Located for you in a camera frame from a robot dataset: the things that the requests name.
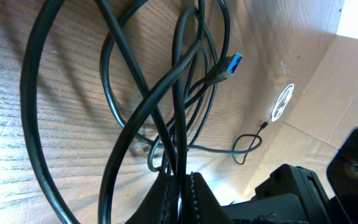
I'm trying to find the white cable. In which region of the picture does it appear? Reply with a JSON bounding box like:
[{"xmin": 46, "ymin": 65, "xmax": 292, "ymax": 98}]
[{"xmin": 270, "ymin": 83, "xmax": 295, "ymax": 123}]

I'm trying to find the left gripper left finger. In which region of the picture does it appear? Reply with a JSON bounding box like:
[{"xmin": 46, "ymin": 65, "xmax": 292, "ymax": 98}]
[{"xmin": 126, "ymin": 173, "xmax": 179, "ymax": 224}]

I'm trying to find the black cable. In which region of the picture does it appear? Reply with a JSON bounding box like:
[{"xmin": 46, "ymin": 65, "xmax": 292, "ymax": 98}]
[{"xmin": 19, "ymin": 0, "xmax": 270, "ymax": 224}]

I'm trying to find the cardboard side panel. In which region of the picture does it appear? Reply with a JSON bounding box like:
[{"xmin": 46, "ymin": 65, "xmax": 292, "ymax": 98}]
[{"xmin": 242, "ymin": 36, "xmax": 358, "ymax": 199}]

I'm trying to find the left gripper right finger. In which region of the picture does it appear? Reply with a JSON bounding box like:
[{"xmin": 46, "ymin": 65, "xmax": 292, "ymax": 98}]
[{"xmin": 183, "ymin": 172, "xmax": 232, "ymax": 224}]

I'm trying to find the clear tape strip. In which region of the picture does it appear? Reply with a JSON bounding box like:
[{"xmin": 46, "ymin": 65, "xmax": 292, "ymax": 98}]
[{"xmin": 279, "ymin": 60, "xmax": 288, "ymax": 75}]

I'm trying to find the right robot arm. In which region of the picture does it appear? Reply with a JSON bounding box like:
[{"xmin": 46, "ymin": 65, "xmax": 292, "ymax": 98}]
[{"xmin": 223, "ymin": 126, "xmax": 358, "ymax": 223}]

